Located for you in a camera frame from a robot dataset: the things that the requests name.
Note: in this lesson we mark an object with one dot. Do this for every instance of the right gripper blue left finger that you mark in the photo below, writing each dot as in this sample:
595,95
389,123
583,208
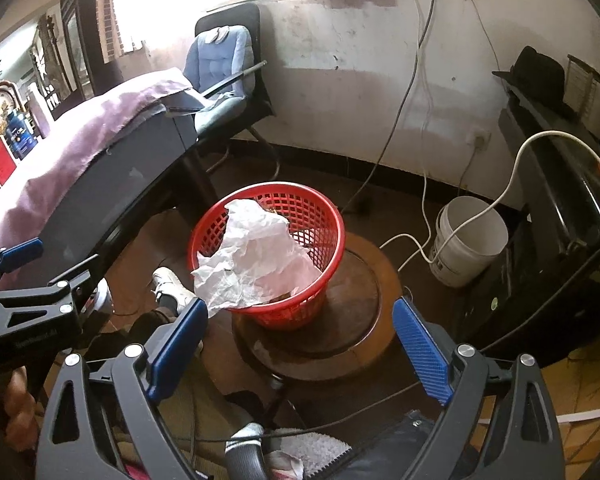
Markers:
171,347

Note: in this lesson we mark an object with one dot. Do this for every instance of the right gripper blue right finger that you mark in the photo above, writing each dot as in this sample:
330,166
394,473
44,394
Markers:
431,364

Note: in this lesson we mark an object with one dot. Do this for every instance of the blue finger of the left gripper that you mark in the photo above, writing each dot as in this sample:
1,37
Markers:
82,279
16,257

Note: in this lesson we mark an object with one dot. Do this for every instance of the white plastic bag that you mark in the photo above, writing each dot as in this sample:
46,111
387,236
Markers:
257,262

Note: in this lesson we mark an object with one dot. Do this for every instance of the person's left hand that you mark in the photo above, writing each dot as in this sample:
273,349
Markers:
21,432

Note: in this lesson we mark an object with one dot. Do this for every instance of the round wooden stool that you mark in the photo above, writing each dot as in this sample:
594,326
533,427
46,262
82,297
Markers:
352,331

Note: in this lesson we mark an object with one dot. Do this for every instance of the white sneaker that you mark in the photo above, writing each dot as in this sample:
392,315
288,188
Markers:
169,291

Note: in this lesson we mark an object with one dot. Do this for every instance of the red flat box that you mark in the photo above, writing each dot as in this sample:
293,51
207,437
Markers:
8,164

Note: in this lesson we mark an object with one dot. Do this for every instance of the purple tablecloth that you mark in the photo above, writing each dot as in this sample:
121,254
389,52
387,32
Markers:
95,162

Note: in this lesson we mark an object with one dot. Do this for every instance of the blue fish oil bottle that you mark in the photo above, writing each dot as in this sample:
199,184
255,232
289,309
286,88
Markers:
19,137

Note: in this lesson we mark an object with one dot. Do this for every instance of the white plastic bucket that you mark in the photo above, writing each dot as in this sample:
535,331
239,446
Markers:
472,249

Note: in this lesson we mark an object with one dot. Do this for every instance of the silver metal bottle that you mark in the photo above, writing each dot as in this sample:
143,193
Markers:
39,111

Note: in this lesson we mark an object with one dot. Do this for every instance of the red plastic mesh basket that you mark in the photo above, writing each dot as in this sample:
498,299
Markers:
314,222

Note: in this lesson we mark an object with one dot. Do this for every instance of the blue cushioned office chair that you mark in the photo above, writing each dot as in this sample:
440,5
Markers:
224,65

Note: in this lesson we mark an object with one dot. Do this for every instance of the black hat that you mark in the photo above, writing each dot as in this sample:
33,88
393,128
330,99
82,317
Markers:
540,78

